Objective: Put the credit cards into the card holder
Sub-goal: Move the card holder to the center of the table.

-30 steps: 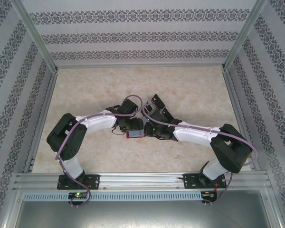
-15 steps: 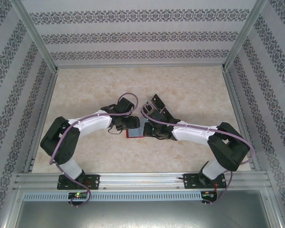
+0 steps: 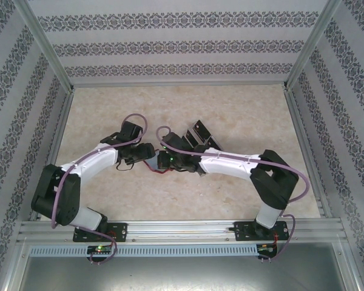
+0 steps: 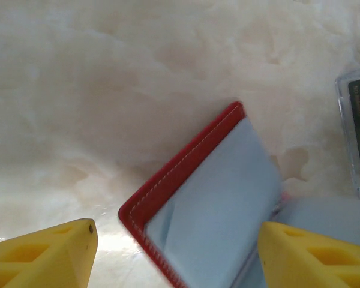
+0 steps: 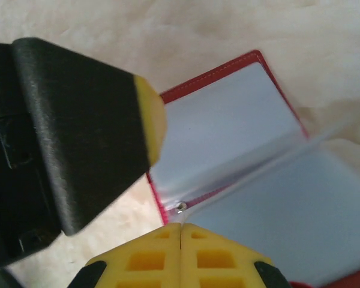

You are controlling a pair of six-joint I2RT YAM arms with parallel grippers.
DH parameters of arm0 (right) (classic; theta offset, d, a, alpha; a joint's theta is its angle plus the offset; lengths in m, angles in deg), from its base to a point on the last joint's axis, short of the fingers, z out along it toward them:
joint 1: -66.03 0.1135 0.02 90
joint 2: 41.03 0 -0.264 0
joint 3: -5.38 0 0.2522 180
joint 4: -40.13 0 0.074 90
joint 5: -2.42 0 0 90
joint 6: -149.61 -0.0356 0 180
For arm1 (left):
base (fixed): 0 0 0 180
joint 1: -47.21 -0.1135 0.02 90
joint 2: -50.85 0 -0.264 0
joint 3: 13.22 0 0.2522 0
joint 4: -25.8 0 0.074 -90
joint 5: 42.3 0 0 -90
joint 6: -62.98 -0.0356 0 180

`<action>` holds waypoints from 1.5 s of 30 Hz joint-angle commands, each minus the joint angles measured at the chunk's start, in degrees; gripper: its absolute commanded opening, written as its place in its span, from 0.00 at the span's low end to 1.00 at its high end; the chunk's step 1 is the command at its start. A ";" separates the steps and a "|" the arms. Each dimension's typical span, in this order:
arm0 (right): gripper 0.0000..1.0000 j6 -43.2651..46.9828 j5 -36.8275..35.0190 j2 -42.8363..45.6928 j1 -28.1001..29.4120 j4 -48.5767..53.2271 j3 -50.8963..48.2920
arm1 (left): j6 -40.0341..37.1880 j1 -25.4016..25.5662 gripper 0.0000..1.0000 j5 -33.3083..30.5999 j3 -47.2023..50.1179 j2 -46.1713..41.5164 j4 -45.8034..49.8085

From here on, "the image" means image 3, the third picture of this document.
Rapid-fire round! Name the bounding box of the red leather card holder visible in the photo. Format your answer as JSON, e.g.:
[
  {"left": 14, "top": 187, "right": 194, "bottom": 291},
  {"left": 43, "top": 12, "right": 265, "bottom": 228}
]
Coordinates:
[{"left": 141, "top": 156, "right": 172, "bottom": 176}]

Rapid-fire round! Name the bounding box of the clear acrylic card stand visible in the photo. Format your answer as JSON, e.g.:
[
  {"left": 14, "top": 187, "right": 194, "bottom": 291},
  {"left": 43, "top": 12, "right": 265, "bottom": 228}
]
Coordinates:
[{"left": 181, "top": 119, "right": 224, "bottom": 178}]

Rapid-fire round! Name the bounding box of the grey metal sheet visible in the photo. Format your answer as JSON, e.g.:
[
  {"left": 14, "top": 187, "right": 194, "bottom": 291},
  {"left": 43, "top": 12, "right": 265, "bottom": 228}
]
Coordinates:
[{"left": 18, "top": 256, "right": 357, "bottom": 291}]

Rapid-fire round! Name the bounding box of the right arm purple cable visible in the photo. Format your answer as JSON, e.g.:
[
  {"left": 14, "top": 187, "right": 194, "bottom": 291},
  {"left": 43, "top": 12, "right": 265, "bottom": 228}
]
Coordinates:
[{"left": 155, "top": 125, "right": 309, "bottom": 264}]

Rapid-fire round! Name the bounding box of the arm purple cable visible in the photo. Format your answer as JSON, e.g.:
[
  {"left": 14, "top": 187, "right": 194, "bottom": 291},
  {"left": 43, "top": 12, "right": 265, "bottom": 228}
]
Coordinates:
[
  {"left": 155, "top": 125, "right": 309, "bottom": 264},
  {"left": 50, "top": 113, "right": 149, "bottom": 265}
]

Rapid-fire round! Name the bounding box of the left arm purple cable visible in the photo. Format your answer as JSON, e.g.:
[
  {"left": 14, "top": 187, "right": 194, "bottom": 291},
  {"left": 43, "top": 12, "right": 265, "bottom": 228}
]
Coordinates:
[{"left": 50, "top": 113, "right": 149, "bottom": 265}]

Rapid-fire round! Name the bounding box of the wide aluminium mounting rail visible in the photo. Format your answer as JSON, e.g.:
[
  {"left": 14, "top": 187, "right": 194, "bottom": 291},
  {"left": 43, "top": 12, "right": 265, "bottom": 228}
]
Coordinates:
[{"left": 17, "top": 219, "right": 350, "bottom": 244}]

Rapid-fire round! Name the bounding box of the aluminium table side rail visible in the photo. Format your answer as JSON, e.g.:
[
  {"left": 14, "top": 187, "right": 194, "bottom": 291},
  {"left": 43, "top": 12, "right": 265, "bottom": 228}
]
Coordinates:
[
  {"left": 29, "top": 90, "right": 76, "bottom": 221},
  {"left": 283, "top": 89, "right": 334, "bottom": 218}
]

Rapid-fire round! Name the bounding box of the thin aluminium frame rail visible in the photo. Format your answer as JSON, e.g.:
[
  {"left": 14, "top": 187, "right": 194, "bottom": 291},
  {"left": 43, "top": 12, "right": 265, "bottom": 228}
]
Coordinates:
[{"left": 71, "top": 81, "right": 288, "bottom": 89}]

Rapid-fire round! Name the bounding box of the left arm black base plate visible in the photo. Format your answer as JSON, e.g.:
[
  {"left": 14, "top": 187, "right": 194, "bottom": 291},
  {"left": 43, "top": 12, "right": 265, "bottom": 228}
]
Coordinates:
[{"left": 72, "top": 222, "right": 129, "bottom": 243}]

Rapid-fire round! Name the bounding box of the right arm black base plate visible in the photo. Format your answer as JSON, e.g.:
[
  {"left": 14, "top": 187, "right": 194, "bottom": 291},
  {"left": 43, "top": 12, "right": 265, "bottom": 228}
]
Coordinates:
[{"left": 234, "top": 221, "right": 291, "bottom": 242}]

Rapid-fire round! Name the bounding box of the slotted grey cable duct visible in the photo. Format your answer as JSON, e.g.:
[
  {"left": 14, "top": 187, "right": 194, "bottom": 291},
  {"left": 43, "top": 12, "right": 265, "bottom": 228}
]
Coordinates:
[{"left": 29, "top": 244, "right": 259, "bottom": 257}]

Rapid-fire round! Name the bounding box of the aluminium frame post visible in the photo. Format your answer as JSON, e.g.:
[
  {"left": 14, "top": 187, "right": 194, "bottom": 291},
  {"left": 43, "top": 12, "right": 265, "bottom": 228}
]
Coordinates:
[
  {"left": 282, "top": 0, "right": 343, "bottom": 91},
  {"left": 15, "top": 0, "right": 76, "bottom": 93}
]

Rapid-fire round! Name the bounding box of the aluminium frame leg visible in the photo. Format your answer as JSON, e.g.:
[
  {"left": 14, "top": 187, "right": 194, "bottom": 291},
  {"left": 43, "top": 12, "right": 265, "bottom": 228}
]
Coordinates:
[
  {"left": 333, "top": 239, "right": 364, "bottom": 291},
  {"left": 0, "top": 239, "right": 31, "bottom": 291}
]

